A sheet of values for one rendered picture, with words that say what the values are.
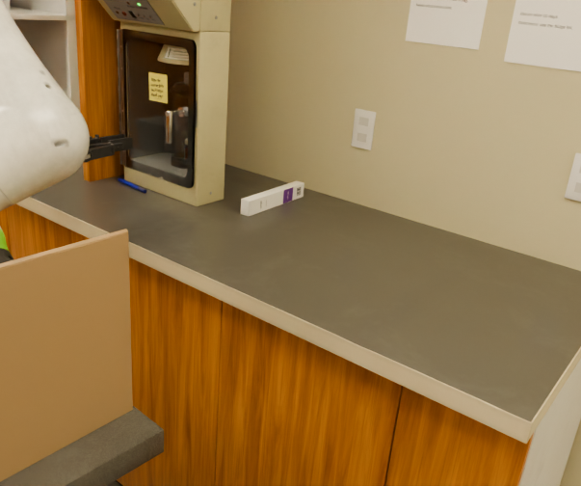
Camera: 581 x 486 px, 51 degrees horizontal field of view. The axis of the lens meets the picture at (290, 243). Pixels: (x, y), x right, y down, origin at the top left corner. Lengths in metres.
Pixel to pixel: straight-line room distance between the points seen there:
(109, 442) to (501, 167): 1.21
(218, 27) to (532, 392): 1.16
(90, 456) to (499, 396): 0.64
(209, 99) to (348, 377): 0.86
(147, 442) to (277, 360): 0.48
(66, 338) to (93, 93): 1.20
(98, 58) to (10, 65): 1.01
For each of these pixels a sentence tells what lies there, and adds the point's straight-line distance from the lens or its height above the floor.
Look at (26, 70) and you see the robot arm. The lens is 0.92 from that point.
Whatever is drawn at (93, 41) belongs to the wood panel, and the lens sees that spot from 1.91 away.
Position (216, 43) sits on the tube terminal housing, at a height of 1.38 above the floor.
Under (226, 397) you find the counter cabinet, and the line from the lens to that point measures 1.48.
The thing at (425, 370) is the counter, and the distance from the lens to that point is 1.10.
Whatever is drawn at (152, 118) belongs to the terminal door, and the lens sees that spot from 1.80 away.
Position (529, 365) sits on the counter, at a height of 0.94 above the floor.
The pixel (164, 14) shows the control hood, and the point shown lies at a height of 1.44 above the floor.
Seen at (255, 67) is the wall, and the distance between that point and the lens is 2.10.
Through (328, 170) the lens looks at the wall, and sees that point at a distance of 1.96.
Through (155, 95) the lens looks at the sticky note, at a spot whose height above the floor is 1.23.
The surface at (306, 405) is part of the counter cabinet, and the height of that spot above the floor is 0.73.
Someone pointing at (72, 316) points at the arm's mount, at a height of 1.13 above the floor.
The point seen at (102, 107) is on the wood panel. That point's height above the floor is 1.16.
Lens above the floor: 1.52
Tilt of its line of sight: 22 degrees down
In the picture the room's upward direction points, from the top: 5 degrees clockwise
